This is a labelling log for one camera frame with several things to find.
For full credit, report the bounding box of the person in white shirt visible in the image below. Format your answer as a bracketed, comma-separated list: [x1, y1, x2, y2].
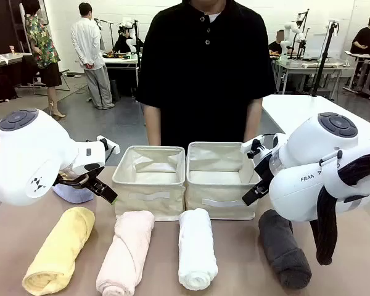
[70, 2, 115, 110]

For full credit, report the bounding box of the lavender folded towel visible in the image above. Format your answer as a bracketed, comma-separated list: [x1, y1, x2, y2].
[52, 182, 95, 204]

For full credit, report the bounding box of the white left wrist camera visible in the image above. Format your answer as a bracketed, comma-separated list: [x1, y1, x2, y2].
[97, 134, 120, 155]

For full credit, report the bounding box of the person's left forearm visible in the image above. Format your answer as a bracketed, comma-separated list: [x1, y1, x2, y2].
[242, 97, 263, 143]

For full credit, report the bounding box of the grey side table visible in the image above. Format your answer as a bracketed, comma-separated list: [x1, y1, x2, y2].
[0, 51, 33, 102]

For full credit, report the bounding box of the cream fabric storage bin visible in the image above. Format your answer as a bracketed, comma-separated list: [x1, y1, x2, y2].
[184, 141, 263, 220]
[112, 145, 186, 221]

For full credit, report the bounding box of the person in black shirt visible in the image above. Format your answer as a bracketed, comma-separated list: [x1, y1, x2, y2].
[135, 0, 277, 149]

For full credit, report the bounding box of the person in floral shirt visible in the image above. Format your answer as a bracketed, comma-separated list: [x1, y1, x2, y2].
[20, 0, 67, 120]

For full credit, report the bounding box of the yellow towel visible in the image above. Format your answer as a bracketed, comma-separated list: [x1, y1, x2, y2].
[22, 206, 96, 296]

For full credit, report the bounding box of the seated person in black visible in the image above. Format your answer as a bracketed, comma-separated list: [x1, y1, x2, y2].
[113, 30, 133, 56]

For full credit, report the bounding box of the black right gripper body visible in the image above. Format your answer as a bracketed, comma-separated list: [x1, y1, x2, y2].
[253, 150, 274, 188]

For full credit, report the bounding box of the large white table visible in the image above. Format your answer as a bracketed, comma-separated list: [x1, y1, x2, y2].
[260, 94, 370, 146]

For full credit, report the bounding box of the tall black tripod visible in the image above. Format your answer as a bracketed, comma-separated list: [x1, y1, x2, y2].
[313, 19, 340, 97]

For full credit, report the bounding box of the black cable bundle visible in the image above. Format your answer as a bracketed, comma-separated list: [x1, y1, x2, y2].
[310, 147, 370, 266]

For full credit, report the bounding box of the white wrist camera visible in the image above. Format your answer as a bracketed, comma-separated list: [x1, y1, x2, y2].
[97, 134, 120, 155]
[240, 134, 265, 154]

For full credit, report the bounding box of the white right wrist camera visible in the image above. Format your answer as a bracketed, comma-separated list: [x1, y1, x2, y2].
[240, 134, 265, 154]

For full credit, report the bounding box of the grey background work table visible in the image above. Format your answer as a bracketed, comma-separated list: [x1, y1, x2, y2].
[273, 57, 345, 95]

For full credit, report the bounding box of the seated person with blurred face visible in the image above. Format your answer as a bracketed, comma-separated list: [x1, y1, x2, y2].
[267, 30, 290, 59]

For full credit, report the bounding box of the white background work table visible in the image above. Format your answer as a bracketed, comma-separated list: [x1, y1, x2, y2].
[102, 52, 140, 101]

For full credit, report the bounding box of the white towel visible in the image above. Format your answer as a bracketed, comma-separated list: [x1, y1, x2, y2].
[178, 207, 219, 291]

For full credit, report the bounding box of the standing person in black tee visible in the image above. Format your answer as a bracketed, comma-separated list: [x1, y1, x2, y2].
[349, 15, 370, 57]

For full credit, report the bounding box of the black microphone stand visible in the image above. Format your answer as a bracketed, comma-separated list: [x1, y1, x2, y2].
[93, 17, 115, 54]

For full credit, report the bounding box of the person's right forearm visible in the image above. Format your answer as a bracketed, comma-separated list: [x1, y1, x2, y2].
[144, 103, 163, 146]

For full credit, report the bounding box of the pink towel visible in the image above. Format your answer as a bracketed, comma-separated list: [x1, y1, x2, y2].
[96, 210, 155, 296]

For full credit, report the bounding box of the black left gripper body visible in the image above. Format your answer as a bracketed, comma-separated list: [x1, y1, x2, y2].
[76, 170, 105, 187]

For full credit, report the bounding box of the dark grey rolled towel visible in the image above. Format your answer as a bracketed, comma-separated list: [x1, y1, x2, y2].
[258, 209, 313, 290]

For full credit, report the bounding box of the black tripod stand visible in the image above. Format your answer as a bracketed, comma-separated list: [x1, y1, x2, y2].
[131, 19, 145, 62]

